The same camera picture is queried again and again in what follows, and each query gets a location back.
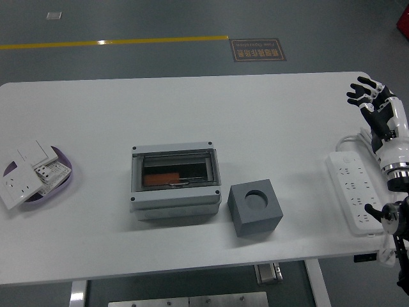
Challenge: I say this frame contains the black table control panel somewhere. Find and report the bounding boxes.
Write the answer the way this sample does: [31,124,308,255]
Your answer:
[353,253,378,264]

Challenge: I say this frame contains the white power strip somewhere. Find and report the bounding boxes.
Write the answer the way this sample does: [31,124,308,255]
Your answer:
[325,150,390,237]

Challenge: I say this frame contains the transparent hinged box lid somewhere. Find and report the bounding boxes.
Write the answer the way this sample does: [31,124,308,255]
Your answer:
[132,150,214,192]

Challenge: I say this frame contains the small white socket insert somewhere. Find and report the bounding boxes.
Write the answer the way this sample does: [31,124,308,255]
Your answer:
[33,164,54,184]

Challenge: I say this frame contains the grey metal base plate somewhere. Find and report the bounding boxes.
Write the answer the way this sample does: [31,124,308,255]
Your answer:
[188,291,269,307]
[107,295,190,307]

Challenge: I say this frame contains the yellow floor tape line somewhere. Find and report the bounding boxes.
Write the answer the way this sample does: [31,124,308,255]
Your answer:
[0,35,230,51]

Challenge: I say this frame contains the white power strip cable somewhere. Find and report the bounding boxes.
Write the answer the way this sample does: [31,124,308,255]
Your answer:
[334,127,399,256]

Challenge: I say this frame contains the purple plastic tray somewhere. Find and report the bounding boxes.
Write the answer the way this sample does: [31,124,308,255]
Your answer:
[3,145,73,212]

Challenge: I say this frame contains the white power plug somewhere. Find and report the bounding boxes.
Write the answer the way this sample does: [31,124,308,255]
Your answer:
[376,248,399,267]

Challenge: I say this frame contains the white rocker switch plate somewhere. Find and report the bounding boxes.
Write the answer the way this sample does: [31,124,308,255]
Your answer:
[16,139,60,167]

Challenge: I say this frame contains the grey metal table bracket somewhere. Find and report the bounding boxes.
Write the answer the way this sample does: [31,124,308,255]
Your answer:
[254,262,284,285]

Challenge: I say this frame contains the grey plastic junction box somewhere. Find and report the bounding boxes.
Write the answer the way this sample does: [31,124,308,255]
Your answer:
[129,141,222,221]

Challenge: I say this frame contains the white table leg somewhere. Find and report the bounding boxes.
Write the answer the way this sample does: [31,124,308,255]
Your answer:
[303,258,333,307]
[68,280,88,307]

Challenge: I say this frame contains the grey cube with round recess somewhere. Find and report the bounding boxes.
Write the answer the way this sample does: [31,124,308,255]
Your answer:
[227,178,284,238]

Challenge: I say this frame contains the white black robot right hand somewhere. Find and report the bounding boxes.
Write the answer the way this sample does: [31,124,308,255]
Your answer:
[346,75,409,169]

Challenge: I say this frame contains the brown floor sign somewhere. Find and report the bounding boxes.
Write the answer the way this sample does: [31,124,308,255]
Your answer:
[230,38,288,63]

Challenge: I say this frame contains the white five-hole socket plate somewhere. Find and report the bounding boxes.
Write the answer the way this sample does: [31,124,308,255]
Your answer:
[0,161,42,210]

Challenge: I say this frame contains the red object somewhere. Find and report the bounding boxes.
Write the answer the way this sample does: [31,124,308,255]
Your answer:
[396,6,409,35]

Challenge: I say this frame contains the large white socket insert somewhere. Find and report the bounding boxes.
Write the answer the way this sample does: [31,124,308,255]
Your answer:
[38,159,72,195]

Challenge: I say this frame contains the orange cylinder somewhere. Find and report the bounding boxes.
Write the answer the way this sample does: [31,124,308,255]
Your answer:
[143,172,180,186]

